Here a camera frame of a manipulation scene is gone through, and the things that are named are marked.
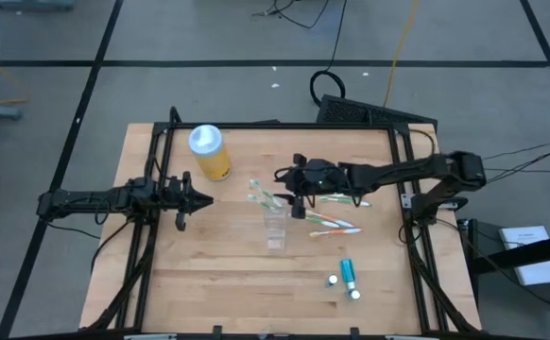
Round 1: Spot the green white toothbrush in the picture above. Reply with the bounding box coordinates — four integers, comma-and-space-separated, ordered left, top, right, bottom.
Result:
247, 193, 281, 213
318, 194, 373, 208
249, 178, 284, 209
302, 211, 347, 227

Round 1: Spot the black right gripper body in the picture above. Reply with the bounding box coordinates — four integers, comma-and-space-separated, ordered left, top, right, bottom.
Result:
301, 158, 347, 197

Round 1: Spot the black coiled floor cable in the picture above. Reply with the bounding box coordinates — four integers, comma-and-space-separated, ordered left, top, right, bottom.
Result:
308, 0, 350, 108

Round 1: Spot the black metal stand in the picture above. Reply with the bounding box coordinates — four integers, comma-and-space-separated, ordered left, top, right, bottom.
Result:
466, 219, 550, 340

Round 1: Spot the black aluminium table frame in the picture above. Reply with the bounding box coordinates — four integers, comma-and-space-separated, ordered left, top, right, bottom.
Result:
79, 106, 482, 337

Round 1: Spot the black perforated computer case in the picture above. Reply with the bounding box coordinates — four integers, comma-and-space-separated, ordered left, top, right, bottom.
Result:
316, 93, 439, 128

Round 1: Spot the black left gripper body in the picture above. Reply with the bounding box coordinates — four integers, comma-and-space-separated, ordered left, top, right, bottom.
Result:
154, 175, 189, 220

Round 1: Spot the clear acrylic toothbrush holder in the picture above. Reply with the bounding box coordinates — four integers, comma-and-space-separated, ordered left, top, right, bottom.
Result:
262, 205, 289, 255

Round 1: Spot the white booklet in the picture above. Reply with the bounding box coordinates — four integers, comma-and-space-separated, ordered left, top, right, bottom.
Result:
498, 225, 550, 287

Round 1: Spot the orange white toothbrush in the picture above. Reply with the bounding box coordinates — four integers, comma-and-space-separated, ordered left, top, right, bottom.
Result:
308, 228, 364, 238
305, 212, 355, 230

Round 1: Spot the yellow floor cable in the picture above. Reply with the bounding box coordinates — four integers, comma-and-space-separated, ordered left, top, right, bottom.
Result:
382, 0, 421, 109

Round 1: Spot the yellow wipes canister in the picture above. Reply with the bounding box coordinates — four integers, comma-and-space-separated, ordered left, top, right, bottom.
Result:
188, 124, 232, 182

